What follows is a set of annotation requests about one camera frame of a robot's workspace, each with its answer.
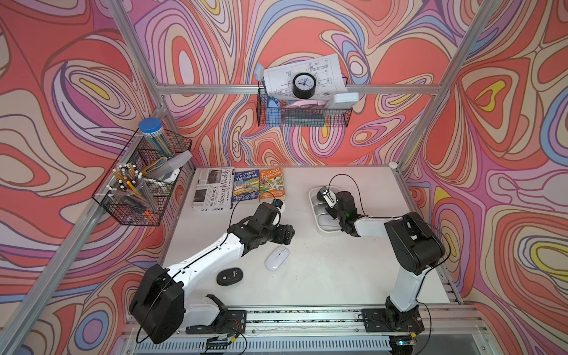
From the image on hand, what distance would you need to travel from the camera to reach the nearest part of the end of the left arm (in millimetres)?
695

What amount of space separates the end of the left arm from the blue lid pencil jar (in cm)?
47

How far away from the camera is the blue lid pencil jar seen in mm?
714

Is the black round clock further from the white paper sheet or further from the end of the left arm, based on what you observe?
the end of the left arm

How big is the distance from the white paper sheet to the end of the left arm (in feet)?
1.58
